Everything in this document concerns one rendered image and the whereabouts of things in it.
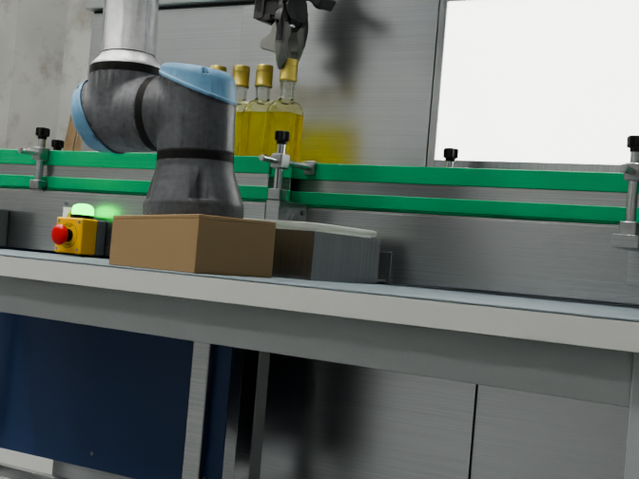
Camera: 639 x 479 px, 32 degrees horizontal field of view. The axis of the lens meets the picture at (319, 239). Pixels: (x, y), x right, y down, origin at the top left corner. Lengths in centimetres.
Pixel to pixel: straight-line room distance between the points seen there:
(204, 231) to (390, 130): 73
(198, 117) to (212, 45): 90
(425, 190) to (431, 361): 67
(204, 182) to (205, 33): 96
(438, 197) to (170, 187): 55
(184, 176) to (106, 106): 19
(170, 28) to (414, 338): 140
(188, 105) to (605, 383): 73
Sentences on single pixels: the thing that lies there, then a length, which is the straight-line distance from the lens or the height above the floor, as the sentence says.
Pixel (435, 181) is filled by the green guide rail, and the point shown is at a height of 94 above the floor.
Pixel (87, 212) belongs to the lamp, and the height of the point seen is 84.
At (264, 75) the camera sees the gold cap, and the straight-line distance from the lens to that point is 222.
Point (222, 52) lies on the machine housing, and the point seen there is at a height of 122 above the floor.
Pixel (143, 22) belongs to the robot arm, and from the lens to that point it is 177.
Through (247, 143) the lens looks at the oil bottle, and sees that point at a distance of 220.
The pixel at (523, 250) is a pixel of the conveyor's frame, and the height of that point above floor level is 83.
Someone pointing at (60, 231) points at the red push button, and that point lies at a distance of 218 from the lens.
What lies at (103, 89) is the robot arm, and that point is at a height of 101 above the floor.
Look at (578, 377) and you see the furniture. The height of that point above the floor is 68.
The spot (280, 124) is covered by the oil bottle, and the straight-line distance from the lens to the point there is 216.
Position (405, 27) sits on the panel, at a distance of 223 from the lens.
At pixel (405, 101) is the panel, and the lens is 220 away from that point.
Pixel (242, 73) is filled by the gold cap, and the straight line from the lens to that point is 226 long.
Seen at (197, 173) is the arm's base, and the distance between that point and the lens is 162.
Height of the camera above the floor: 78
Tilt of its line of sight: 1 degrees up
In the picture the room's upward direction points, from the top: 5 degrees clockwise
